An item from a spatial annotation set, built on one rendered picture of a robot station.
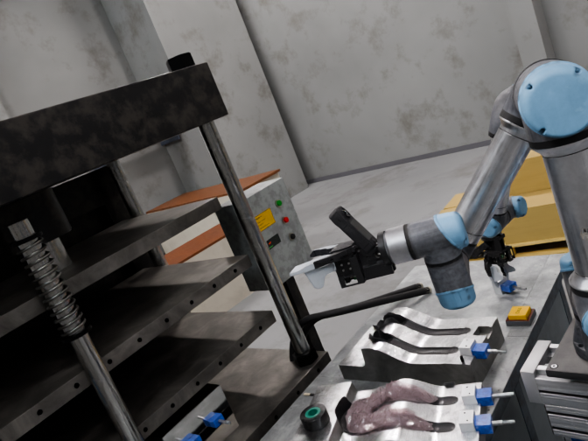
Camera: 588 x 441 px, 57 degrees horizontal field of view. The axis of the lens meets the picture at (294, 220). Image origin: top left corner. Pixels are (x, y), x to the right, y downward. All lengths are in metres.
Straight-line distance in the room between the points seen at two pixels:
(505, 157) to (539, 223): 3.16
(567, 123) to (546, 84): 0.07
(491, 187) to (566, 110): 0.26
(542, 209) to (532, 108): 3.29
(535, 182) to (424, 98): 4.41
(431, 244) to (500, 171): 0.21
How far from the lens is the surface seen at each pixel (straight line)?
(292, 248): 2.36
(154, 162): 9.64
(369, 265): 1.12
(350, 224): 1.10
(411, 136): 9.00
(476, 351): 1.72
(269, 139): 9.83
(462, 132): 8.59
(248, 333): 2.08
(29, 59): 9.25
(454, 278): 1.10
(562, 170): 1.04
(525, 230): 4.34
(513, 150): 1.15
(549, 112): 0.98
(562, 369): 1.34
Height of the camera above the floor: 1.80
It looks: 13 degrees down
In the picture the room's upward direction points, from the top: 22 degrees counter-clockwise
